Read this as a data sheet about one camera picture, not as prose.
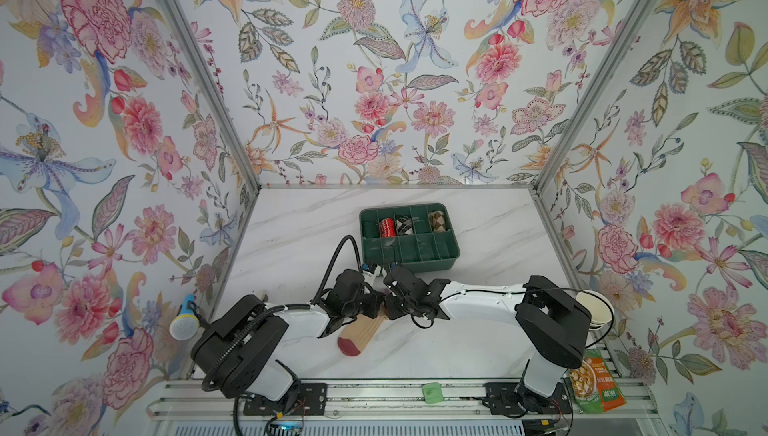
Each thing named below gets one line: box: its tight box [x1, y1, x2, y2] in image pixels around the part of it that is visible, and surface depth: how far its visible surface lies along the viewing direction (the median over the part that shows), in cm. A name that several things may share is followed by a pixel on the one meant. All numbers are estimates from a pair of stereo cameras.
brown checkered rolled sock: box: [428, 210, 446, 233], surface depth 105 cm
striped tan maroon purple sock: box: [337, 310, 389, 357], surface depth 84 cm
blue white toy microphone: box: [169, 294, 200, 341], surface depth 62 cm
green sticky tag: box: [422, 382, 444, 404], surface depth 76 cm
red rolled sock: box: [380, 218, 397, 237], surface depth 103 cm
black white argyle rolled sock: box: [396, 215, 414, 236], surface depth 105 cm
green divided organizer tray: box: [359, 203, 461, 274], surface depth 103 cm
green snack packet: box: [569, 348, 627, 414], surface depth 76 cm
